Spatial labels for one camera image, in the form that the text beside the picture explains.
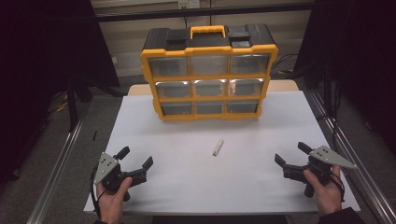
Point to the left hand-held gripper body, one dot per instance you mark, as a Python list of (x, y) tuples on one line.
[(107, 169)]

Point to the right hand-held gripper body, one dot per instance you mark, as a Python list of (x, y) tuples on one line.
[(327, 157)]

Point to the clear plastic organizer drawer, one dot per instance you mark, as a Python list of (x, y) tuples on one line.
[(176, 109)]

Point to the small white stick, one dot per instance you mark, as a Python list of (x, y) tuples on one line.
[(218, 147)]

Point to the yellow and black organizer cabinet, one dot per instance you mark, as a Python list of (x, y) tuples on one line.
[(205, 49)]

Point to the person's left hand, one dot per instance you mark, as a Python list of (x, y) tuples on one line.
[(112, 205)]

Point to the person's right hand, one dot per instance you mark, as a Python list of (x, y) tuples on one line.
[(327, 196)]

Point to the small black floor item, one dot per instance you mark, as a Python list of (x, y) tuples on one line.
[(94, 135)]

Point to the black stand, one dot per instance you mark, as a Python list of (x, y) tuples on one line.
[(72, 105)]

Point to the black curtain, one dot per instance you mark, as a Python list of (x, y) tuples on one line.
[(358, 46), (31, 62)]

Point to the group of clear drawers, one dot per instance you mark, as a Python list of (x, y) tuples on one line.
[(208, 64)]

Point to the black horizontal bar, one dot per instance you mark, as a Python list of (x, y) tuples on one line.
[(155, 14)]

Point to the metal floor rail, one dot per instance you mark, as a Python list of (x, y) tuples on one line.
[(373, 193), (53, 177)]

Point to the small white wall outlet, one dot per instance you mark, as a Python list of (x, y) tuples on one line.
[(114, 60)]

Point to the white wall socket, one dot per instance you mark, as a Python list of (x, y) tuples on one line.
[(188, 3)]

